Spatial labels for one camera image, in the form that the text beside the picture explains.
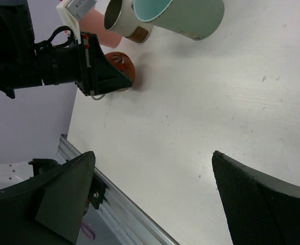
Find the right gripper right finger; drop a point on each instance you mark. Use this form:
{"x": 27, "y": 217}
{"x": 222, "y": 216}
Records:
{"x": 259, "y": 208}

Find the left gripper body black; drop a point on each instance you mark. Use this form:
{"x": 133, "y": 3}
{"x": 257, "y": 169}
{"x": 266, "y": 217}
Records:
{"x": 86, "y": 83}

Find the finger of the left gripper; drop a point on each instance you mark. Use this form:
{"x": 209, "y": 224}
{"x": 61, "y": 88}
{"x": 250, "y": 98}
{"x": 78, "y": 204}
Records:
{"x": 105, "y": 77}

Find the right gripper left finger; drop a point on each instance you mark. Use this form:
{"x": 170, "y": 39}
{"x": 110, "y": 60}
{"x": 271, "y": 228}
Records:
{"x": 47, "y": 208}

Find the red glazed round cup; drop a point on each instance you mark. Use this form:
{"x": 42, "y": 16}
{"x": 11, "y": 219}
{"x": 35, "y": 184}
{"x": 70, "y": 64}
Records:
{"x": 123, "y": 63}

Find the pink plastic cup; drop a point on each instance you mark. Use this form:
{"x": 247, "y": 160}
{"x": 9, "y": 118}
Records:
{"x": 93, "y": 22}

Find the steel cup with cork base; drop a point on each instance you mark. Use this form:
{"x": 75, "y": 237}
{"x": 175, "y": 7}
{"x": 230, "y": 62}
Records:
{"x": 120, "y": 18}

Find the pale green mug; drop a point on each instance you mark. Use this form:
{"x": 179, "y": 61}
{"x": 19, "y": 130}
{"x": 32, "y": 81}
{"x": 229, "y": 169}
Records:
{"x": 195, "y": 19}

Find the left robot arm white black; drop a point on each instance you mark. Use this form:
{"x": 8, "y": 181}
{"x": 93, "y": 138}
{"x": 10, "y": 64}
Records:
{"x": 68, "y": 56}

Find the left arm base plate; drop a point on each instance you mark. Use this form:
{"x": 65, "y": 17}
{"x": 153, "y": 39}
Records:
{"x": 96, "y": 191}

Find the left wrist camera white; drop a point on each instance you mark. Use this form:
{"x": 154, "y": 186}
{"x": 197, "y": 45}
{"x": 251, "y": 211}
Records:
{"x": 73, "y": 12}

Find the aluminium mounting rail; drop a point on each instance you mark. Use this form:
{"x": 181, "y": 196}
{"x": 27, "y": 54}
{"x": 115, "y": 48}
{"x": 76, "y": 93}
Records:
{"x": 119, "y": 221}

